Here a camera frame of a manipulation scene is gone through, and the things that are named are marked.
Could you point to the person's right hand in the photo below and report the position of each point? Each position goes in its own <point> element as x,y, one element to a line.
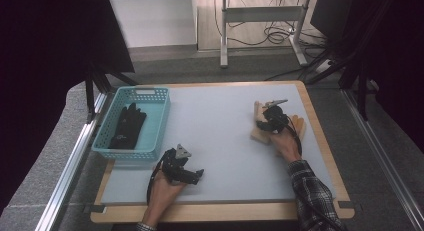
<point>286,144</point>

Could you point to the black tripod stand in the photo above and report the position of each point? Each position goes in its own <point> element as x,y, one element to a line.
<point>95,87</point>

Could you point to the black metal stand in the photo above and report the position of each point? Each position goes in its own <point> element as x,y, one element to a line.
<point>358,67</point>

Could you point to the aluminium rail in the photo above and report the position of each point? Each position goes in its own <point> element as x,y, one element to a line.
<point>71,164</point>
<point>383,157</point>

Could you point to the beige knit glove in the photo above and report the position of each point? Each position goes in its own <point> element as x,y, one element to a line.
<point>300,124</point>
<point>258,135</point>

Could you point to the black curtain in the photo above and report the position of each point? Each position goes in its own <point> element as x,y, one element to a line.
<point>405,74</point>
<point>50,74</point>

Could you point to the grey foam mat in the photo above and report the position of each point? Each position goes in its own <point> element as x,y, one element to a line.
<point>216,141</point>

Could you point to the turquoise plastic basket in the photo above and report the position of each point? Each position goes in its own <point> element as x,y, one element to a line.
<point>151,124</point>

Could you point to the black glove with white mark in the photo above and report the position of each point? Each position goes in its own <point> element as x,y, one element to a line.
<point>126,131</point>

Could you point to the person's left hand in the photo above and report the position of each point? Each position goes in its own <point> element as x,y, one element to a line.
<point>163,197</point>

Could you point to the white panel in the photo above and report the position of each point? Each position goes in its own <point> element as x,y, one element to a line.
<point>153,21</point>

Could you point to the white power strip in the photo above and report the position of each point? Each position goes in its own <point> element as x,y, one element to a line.
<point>324,66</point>

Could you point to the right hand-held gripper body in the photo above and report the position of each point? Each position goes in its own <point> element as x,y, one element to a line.
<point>276,117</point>

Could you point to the white metal desk frame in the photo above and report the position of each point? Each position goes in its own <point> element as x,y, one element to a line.
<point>260,14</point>

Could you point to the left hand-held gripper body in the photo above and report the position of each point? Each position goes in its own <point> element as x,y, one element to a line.
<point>175,167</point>

